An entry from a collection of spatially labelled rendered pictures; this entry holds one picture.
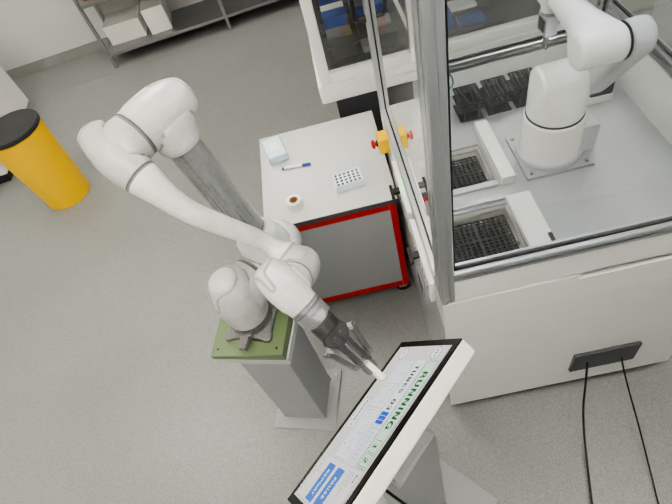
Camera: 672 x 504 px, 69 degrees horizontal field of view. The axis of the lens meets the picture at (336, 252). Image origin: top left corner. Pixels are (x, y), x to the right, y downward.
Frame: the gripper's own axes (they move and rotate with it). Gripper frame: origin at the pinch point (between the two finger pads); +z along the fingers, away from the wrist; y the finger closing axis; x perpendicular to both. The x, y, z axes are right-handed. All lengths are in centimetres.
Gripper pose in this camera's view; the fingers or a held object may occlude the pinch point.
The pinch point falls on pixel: (374, 370)
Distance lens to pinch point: 137.2
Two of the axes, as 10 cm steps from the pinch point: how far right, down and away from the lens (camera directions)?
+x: -3.3, 2.0, 9.2
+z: 7.2, 6.8, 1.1
